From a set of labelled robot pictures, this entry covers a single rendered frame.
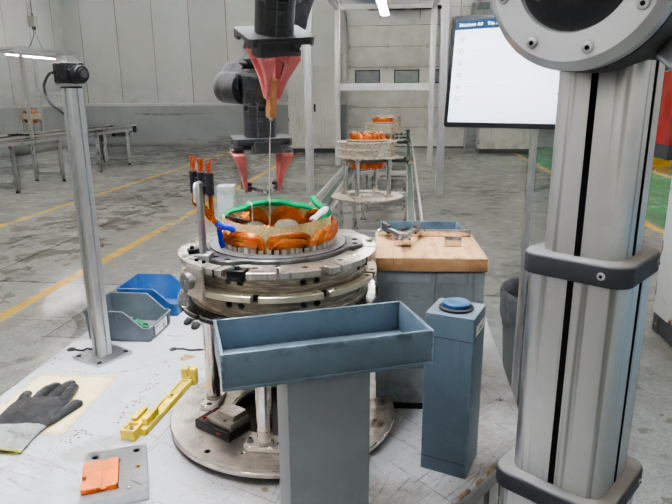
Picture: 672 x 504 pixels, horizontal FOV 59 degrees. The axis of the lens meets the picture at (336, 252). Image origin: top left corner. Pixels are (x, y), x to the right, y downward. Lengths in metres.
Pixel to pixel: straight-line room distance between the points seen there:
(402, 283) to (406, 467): 0.30
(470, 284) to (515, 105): 0.93
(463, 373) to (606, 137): 0.41
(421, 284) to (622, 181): 0.50
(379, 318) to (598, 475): 0.31
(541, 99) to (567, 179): 1.24
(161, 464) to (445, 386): 0.45
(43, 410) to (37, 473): 0.17
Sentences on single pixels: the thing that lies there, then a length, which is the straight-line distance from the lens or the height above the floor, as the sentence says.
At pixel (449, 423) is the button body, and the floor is 0.87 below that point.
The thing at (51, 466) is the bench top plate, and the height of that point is 0.78.
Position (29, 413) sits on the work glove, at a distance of 1.19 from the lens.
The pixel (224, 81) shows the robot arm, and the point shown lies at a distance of 1.11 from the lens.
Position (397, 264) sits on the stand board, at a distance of 1.01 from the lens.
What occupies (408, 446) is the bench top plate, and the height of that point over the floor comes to 0.78.
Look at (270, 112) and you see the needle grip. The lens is 0.94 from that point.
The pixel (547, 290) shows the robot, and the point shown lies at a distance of 0.64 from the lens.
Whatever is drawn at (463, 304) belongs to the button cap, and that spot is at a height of 1.04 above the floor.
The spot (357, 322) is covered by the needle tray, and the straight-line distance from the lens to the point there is 0.79.
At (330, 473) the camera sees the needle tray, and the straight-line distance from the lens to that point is 0.77.
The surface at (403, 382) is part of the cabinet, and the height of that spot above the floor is 0.83.
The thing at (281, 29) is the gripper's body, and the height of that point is 1.42.
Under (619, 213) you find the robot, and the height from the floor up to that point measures 1.22.
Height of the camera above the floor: 1.33
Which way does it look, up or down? 15 degrees down
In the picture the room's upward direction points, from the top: straight up
